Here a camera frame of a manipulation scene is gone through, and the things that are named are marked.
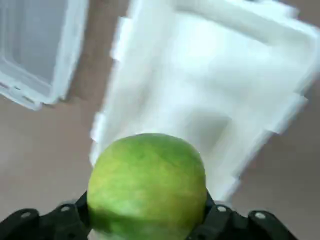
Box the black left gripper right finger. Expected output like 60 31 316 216
192 191 300 240

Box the green apple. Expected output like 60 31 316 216
87 133 208 240

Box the clear plastic lid with latches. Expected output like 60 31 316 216
0 0 90 111

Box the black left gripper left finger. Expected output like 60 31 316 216
0 191 92 240

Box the white plastic box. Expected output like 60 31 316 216
89 0 320 201

